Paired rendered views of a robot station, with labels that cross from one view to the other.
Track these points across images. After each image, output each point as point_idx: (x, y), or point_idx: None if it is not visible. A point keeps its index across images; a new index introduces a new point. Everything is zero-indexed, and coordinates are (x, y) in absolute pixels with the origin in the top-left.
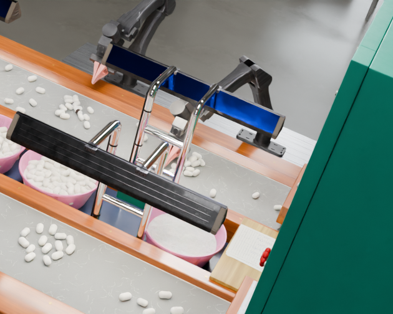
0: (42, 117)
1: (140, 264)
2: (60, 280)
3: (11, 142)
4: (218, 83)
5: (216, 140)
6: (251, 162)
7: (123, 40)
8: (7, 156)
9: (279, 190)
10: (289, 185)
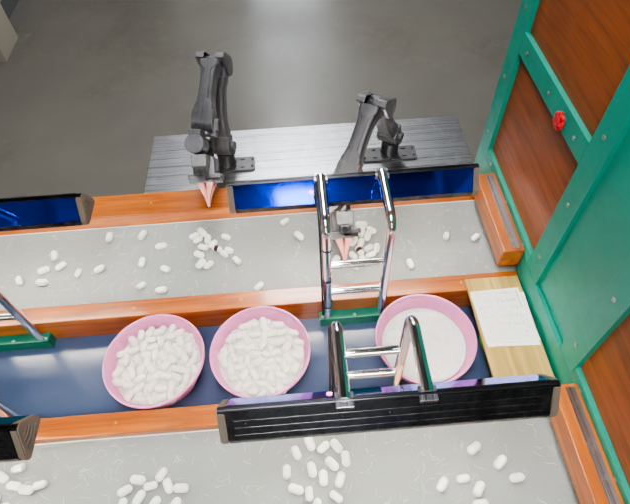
0: (188, 281)
1: None
2: None
3: (182, 342)
4: (351, 142)
5: None
6: None
7: (211, 141)
8: (192, 367)
9: (458, 211)
10: (461, 199)
